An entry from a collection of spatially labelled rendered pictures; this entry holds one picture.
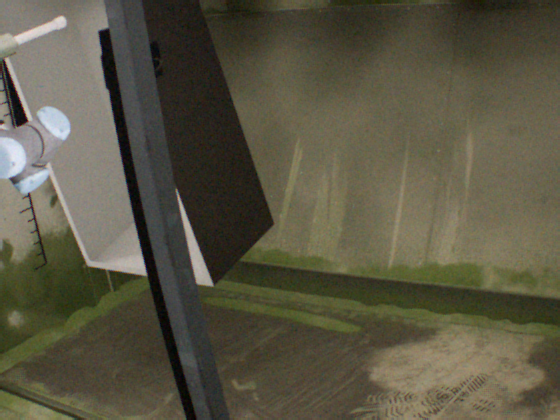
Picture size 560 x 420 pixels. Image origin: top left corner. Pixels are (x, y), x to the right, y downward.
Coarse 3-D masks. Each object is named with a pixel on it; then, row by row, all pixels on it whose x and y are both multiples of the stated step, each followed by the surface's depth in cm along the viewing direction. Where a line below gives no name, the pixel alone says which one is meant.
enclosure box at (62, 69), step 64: (0, 0) 298; (64, 0) 321; (192, 0) 287; (64, 64) 324; (192, 64) 290; (192, 128) 292; (64, 192) 329; (192, 192) 294; (256, 192) 318; (128, 256) 337; (192, 256) 324
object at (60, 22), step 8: (48, 24) 238; (56, 24) 240; (64, 24) 242; (24, 32) 233; (32, 32) 234; (40, 32) 236; (0, 40) 226; (8, 40) 228; (16, 40) 229; (24, 40) 232; (0, 48) 225; (8, 48) 227; (16, 48) 230; (0, 56) 226; (8, 56) 230
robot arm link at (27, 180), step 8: (32, 168) 213; (40, 168) 215; (48, 168) 218; (16, 176) 215; (24, 176) 214; (32, 176) 214; (40, 176) 215; (16, 184) 215; (24, 184) 214; (32, 184) 216; (24, 192) 217
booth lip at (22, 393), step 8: (0, 384) 352; (8, 384) 351; (8, 392) 350; (16, 392) 345; (24, 392) 343; (32, 392) 342; (32, 400) 339; (40, 400) 335; (48, 400) 334; (48, 408) 333; (56, 408) 329; (64, 408) 326; (72, 408) 325; (72, 416) 324; (80, 416) 320; (88, 416) 318; (96, 416) 317
